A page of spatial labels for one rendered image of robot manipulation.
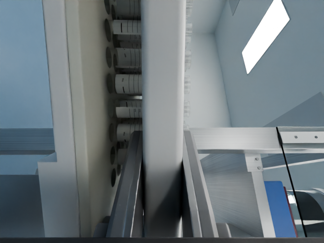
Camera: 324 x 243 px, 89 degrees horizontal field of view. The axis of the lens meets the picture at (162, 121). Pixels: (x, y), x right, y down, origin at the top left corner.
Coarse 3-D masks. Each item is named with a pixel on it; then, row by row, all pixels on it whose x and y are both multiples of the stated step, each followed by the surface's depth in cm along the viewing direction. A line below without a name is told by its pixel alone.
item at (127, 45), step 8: (112, 16) 12; (120, 16) 12; (128, 16) 12; (136, 16) 12; (120, 72) 15; (128, 72) 15; (136, 72) 15; (128, 120) 15; (136, 120) 15; (120, 144) 14
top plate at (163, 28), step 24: (144, 0) 7; (168, 0) 7; (144, 24) 7; (168, 24) 7; (144, 48) 7; (168, 48) 7; (144, 72) 7; (168, 72) 7; (144, 96) 8; (168, 96) 8; (144, 120) 8; (168, 120) 8; (144, 144) 8; (168, 144) 8; (144, 168) 8; (168, 168) 8; (144, 192) 8; (168, 192) 8; (144, 216) 9; (168, 216) 8
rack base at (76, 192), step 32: (64, 0) 7; (96, 0) 9; (64, 32) 7; (96, 32) 9; (64, 64) 7; (96, 64) 9; (64, 96) 7; (96, 96) 9; (128, 96) 19; (64, 128) 8; (96, 128) 9; (64, 160) 8; (96, 160) 9; (64, 192) 8; (96, 192) 9; (64, 224) 8; (96, 224) 9
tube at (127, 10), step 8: (104, 0) 10; (112, 0) 10; (120, 0) 10; (128, 0) 10; (136, 0) 10; (192, 0) 10; (112, 8) 11; (120, 8) 11; (128, 8) 11; (136, 8) 11
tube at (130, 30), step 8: (112, 24) 11; (120, 24) 11; (128, 24) 11; (136, 24) 11; (112, 32) 11; (120, 32) 11; (128, 32) 11; (136, 32) 11; (112, 40) 11; (120, 40) 11; (128, 40) 11; (136, 40) 11
